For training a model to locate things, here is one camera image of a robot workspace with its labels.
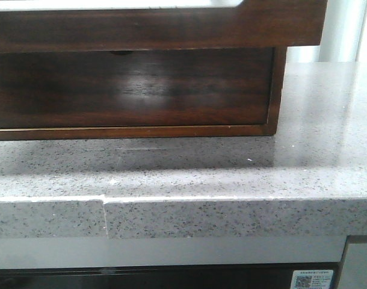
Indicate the dark under-counter appliance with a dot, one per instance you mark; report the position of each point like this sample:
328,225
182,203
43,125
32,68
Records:
190,276

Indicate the wooden drawer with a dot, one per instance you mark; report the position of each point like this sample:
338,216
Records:
141,90
251,24

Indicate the white plastic organizer tray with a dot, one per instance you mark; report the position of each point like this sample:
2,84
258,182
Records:
59,5

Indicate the dark wooden drawer cabinet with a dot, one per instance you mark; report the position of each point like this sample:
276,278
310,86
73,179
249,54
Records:
276,90

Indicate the grey pleated curtain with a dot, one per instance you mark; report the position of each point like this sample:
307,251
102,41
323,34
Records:
344,36

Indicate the white cabinet panel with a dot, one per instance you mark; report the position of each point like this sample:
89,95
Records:
354,263

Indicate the white QR code sticker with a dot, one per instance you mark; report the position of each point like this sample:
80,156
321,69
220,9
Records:
311,279

